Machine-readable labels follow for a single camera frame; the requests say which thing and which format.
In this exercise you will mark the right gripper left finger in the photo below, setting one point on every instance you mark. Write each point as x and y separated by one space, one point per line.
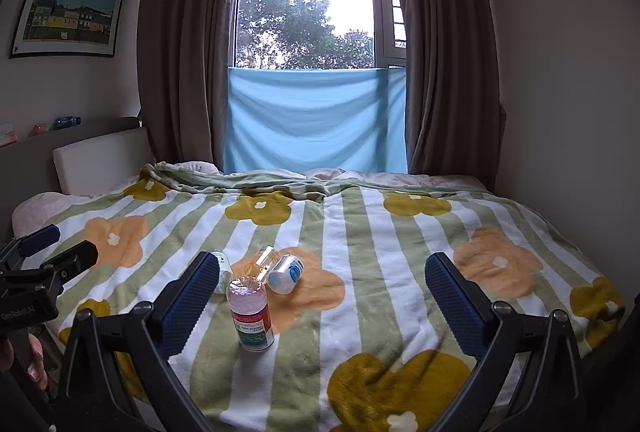
92 394

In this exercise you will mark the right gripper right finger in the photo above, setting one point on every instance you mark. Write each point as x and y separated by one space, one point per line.
494 334

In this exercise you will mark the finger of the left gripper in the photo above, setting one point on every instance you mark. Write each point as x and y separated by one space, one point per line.
73 261
40 236

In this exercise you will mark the clear cup red green label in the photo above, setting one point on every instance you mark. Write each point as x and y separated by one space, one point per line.
248 303

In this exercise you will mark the white cup blue label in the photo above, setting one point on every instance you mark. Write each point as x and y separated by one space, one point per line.
285 275

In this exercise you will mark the white pillow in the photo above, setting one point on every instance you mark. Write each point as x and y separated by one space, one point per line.
32 213

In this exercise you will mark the dark headboard shelf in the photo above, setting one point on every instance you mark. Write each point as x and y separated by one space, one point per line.
27 167

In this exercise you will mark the white headboard cushion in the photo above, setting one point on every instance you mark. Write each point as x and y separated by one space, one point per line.
94 166

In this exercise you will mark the white card on shelf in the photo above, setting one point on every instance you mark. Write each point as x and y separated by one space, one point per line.
7 134

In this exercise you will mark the orange toy on shelf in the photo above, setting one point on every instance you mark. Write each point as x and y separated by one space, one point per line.
38 129

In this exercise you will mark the blue toy on shelf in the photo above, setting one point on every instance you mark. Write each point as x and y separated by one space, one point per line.
65 122

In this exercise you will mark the framed houses picture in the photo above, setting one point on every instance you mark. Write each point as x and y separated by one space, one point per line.
66 28

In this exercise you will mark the right brown curtain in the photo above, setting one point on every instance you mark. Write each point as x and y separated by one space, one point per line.
454 117

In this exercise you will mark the brown curtain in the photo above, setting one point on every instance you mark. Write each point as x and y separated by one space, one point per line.
183 60
454 117

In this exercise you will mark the light blue hanging cloth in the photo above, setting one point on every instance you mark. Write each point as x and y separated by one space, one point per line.
298 120

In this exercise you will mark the left brown curtain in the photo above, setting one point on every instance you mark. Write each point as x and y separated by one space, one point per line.
183 60

